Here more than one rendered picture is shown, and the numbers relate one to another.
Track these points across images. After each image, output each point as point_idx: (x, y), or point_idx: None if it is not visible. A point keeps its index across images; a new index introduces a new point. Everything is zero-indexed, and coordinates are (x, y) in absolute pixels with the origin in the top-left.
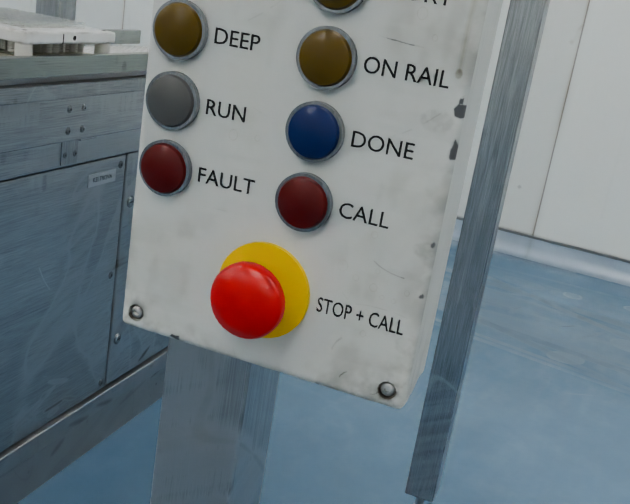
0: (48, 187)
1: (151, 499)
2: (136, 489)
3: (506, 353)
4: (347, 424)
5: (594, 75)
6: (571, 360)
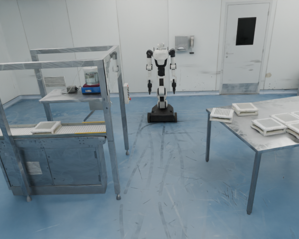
0: None
1: (125, 114)
2: None
3: None
4: None
5: None
6: None
